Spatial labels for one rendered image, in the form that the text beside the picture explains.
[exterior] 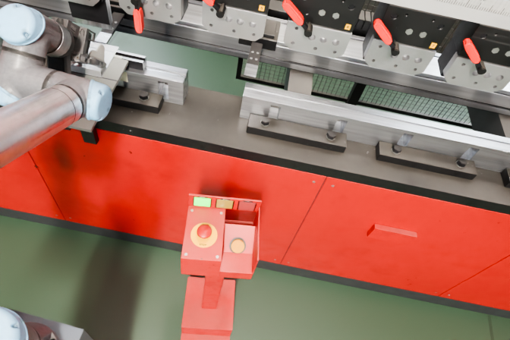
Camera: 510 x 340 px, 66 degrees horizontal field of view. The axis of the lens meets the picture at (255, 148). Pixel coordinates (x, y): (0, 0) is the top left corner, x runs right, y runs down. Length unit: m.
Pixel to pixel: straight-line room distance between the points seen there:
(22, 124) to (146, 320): 1.30
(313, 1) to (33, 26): 0.56
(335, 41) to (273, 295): 1.24
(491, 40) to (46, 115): 0.90
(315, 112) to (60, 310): 1.33
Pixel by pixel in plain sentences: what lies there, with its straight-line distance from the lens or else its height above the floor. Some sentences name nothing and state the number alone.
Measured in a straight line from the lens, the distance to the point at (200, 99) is 1.24.
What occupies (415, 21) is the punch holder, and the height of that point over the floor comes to 1.31.
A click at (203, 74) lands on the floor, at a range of 2.61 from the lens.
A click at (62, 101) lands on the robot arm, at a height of 1.25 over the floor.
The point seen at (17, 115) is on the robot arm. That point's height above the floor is 1.30.
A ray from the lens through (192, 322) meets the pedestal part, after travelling 1.70.
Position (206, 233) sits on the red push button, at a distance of 1.06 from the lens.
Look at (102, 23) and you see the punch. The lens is 1.16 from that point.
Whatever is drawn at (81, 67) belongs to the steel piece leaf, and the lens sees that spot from 1.15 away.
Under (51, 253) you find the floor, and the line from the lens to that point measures 2.00.
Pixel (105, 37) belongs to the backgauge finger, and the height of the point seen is 1.00.
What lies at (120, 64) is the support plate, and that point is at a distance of 1.17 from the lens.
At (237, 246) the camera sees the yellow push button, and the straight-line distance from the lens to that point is 1.14.
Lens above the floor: 1.77
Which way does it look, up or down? 52 degrees down
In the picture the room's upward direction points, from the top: 13 degrees clockwise
